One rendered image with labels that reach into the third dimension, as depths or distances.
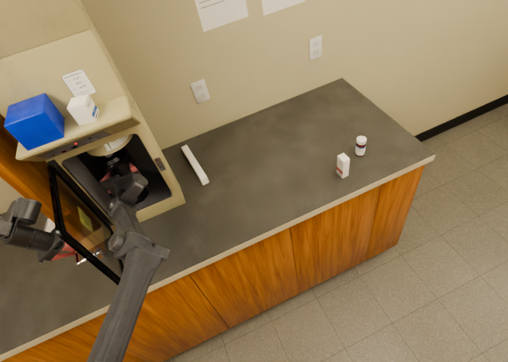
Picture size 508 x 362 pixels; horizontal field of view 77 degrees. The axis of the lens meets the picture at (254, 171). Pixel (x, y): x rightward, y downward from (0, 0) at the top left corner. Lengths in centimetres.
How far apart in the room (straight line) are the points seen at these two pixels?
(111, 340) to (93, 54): 71
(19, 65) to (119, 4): 52
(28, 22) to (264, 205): 94
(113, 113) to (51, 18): 26
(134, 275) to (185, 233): 68
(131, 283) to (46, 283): 89
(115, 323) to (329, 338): 156
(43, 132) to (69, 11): 31
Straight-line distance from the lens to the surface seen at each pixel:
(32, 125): 100
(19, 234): 107
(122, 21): 144
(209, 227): 132
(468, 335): 223
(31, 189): 118
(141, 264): 69
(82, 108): 99
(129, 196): 116
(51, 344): 159
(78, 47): 101
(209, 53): 155
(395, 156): 151
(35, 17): 99
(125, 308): 67
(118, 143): 120
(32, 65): 104
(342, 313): 212
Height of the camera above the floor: 201
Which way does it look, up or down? 48 degrees down
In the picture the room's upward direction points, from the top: 14 degrees counter-clockwise
